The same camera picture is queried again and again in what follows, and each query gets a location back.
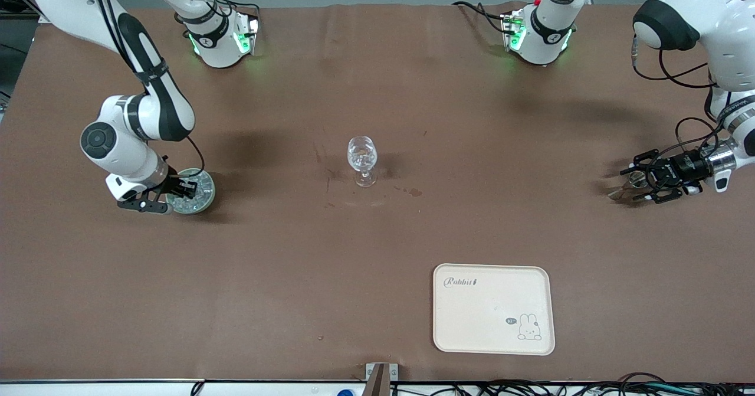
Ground steel double jigger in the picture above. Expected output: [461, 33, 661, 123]
[608, 171, 649, 201]

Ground clear ice cubes pile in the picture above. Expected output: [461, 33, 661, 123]
[172, 171, 214, 211]

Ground clear wine glass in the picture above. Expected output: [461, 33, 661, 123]
[347, 136, 379, 188]

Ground green round bowl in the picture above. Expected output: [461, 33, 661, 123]
[165, 169, 216, 215]

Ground brown table cover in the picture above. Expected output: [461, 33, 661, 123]
[0, 1, 755, 383]

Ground cream tray with rabbit print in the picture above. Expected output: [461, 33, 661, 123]
[432, 263, 556, 356]

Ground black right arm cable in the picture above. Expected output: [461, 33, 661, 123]
[88, 0, 206, 179]

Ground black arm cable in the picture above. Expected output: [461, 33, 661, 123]
[631, 36, 735, 166]
[88, 0, 206, 179]

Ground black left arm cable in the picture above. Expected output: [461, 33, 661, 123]
[631, 36, 735, 166]

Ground black cable bundle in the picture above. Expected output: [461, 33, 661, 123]
[392, 372, 755, 396]

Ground black left base cable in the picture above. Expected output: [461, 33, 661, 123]
[451, 1, 508, 34]

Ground aluminium camera mount post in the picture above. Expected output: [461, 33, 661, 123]
[365, 363, 399, 396]

